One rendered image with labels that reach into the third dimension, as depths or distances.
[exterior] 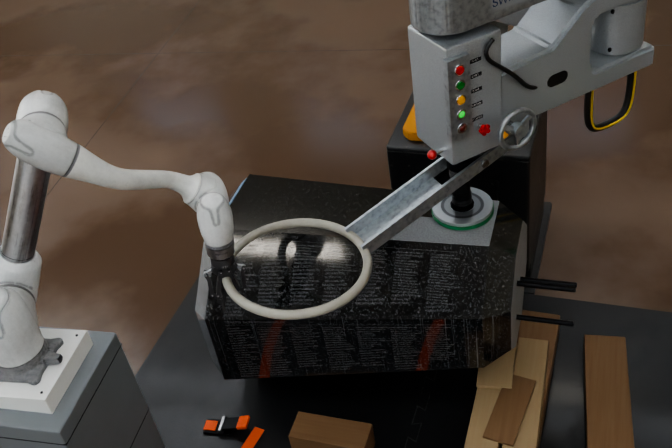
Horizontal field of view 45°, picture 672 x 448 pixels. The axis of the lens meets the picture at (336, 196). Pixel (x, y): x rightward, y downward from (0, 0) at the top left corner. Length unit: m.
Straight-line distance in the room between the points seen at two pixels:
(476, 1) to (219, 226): 0.99
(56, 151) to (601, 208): 2.81
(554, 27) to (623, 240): 1.61
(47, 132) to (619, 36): 1.84
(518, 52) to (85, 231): 2.80
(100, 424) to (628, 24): 2.16
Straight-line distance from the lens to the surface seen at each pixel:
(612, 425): 3.26
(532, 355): 3.29
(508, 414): 3.10
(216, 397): 3.57
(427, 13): 2.41
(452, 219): 2.86
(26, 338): 2.65
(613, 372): 3.41
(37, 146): 2.30
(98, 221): 4.74
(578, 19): 2.74
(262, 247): 2.98
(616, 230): 4.16
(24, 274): 2.72
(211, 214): 2.45
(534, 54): 2.68
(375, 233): 2.75
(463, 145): 2.62
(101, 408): 2.81
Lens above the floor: 2.68
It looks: 37 degrees down
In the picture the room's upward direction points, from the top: 10 degrees counter-clockwise
